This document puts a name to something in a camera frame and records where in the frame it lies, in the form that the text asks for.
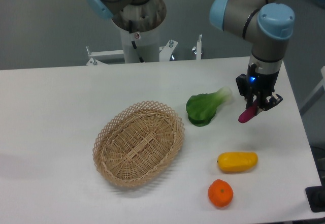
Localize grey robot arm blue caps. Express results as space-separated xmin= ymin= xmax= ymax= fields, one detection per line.
xmin=86 ymin=0 xmax=295 ymax=116

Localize black device at table edge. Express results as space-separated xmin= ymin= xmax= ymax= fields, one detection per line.
xmin=305 ymin=186 xmax=324 ymax=213

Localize purple sweet potato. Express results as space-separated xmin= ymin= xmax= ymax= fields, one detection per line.
xmin=238 ymin=104 xmax=257 ymax=123

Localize yellow mango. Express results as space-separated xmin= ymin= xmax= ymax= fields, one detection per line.
xmin=217 ymin=152 xmax=258 ymax=173

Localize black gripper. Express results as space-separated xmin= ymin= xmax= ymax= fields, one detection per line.
xmin=236 ymin=64 xmax=283 ymax=115

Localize white metal base frame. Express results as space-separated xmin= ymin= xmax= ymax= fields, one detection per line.
xmin=86 ymin=34 xmax=203 ymax=66

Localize white frame at right edge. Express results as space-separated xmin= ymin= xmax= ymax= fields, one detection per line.
xmin=299 ymin=67 xmax=324 ymax=116

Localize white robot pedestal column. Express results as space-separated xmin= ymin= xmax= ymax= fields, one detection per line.
xmin=112 ymin=0 xmax=167 ymax=63

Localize woven wicker basket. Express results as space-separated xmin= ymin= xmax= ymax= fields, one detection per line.
xmin=92 ymin=101 xmax=185 ymax=188

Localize orange tangerine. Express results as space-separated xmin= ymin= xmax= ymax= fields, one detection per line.
xmin=208 ymin=179 xmax=234 ymax=208

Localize green bok choy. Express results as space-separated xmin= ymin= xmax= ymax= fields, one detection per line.
xmin=185 ymin=86 xmax=232 ymax=127

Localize black cable on pedestal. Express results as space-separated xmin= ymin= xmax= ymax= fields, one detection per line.
xmin=128 ymin=20 xmax=145 ymax=63

